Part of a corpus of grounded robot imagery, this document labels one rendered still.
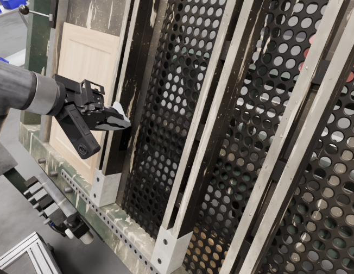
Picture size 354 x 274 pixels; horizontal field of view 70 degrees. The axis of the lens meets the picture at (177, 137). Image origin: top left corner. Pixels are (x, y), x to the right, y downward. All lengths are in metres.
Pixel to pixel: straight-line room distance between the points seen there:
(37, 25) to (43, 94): 1.01
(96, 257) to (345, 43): 1.81
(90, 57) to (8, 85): 0.58
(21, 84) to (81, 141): 0.15
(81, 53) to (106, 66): 0.19
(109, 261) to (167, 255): 1.20
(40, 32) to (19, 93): 1.02
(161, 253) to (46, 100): 0.48
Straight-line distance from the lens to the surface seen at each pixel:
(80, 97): 0.60
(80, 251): 2.04
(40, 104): 0.53
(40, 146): 1.40
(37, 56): 1.53
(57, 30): 1.29
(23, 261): 1.96
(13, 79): 0.51
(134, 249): 0.87
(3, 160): 1.60
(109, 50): 0.95
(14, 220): 2.51
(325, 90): 0.48
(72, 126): 0.56
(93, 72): 1.03
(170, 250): 0.72
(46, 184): 1.43
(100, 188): 0.92
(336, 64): 0.48
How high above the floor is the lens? 1.64
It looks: 42 degrees down
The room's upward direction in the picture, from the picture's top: 12 degrees counter-clockwise
